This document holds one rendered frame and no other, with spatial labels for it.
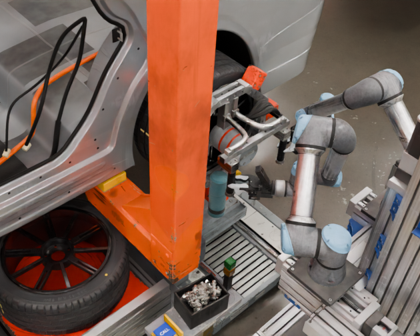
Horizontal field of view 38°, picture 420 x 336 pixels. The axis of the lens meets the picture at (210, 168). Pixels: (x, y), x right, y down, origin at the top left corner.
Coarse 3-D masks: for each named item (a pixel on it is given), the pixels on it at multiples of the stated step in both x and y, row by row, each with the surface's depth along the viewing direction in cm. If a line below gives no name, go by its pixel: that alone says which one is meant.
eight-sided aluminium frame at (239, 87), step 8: (240, 80) 279; (224, 88) 274; (232, 88) 277; (240, 88) 275; (248, 88) 278; (216, 96) 272; (224, 96) 270; (232, 96) 273; (256, 96) 287; (264, 96) 292; (216, 104) 267; (224, 104) 272; (256, 120) 308; (264, 120) 305; (216, 168) 308; (208, 176) 307; (208, 184) 301
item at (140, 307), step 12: (156, 288) 282; (168, 288) 285; (132, 300) 276; (144, 300) 277; (156, 300) 283; (120, 312) 272; (132, 312) 273; (144, 312) 281; (108, 324) 267; (120, 324) 273; (132, 324) 280
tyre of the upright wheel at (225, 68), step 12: (216, 60) 281; (228, 60) 285; (216, 72) 272; (228, 72) 276; (240, 72) 282; (216, 84) 274; (144, 108) 278; (252, 108) 307; (144, 120) 279; (144, 132) 281; (144, 144) 286; (144, 156) 295
